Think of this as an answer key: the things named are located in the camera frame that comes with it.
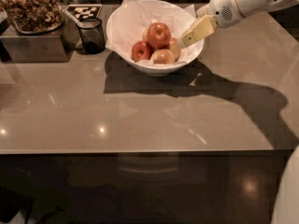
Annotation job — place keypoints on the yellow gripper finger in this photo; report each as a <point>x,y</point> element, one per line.
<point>199,30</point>

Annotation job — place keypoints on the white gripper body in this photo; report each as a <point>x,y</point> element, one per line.
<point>220,9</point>

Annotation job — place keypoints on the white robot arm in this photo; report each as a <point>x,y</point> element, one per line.
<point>250,7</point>

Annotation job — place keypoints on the right yellow-red apple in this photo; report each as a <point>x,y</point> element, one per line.
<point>174,48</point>

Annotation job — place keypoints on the yellow-red apple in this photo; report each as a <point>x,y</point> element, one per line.
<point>163,56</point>
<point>174,48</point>

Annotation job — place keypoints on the top red apple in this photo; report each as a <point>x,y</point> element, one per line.
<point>158,35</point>

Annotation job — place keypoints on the red apple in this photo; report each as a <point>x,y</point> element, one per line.
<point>141,51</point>
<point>158,35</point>

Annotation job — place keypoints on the front yellow-red apple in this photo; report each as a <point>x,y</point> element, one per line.
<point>163,56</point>

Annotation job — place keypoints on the left red apple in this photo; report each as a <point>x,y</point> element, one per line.
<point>141,51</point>

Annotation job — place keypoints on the white paper bowl liner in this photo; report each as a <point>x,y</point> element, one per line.
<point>134,19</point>

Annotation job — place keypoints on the white ceramic bowl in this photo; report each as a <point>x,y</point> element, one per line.
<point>190,52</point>

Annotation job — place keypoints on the black mesh cup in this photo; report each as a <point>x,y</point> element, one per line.
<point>92,35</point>

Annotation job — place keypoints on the black white marker tag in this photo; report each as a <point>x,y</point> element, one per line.
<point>84,12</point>

